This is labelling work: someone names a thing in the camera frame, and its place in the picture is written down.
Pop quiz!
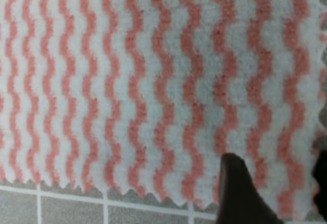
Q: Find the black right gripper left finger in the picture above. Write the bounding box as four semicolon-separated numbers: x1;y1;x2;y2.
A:
216;153;283;223

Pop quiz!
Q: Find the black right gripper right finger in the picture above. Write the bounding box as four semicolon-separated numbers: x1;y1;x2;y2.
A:
313;150;327;220

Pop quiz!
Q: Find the pink white wavy striped towel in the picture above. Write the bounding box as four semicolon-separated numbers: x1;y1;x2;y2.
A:
0;0;327;221

